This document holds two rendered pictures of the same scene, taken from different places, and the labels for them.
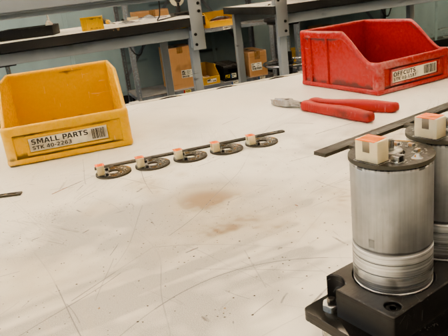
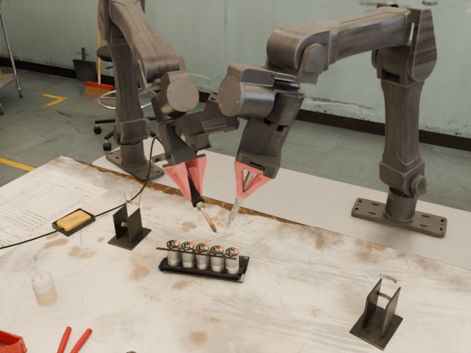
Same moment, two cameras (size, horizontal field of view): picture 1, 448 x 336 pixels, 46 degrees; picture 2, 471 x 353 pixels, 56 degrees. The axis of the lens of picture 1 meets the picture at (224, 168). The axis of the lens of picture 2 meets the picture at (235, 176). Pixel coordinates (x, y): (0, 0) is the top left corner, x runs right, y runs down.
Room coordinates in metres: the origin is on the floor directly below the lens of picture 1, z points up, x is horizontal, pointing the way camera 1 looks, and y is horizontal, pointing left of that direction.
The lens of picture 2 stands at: (0.59, 0.41, 1.33)
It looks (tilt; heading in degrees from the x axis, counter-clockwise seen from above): 29 degrees down; 226
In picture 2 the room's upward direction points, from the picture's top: straight up
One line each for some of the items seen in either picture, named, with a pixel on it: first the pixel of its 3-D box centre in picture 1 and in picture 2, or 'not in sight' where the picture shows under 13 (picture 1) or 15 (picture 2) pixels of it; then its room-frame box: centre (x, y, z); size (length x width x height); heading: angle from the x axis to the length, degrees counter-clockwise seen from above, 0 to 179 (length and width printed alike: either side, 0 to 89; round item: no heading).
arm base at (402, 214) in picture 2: not in sight; (401, 203); (-0.25, 0.07, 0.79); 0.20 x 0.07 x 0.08; 110
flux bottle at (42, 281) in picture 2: not in sight; (41, 278); (0.42, -0.24, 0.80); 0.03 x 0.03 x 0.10
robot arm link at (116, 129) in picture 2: not in sight; (132, 131); (0.03, -0.55, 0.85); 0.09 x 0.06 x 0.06; 163
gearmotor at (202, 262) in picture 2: not in sight; (202, 258); (0.18, -0.10, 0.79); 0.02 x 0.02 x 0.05
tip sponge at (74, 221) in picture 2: not in sight; (73, 221); (0.28, -0.42, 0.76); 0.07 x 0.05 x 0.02; 10
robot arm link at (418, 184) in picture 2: not in sight; (404, 179); (-0.24, 0.07, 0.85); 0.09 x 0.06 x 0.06; 79
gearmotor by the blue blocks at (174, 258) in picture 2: not in sight; (174, 254); (0.21, -0.14, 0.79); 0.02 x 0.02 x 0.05
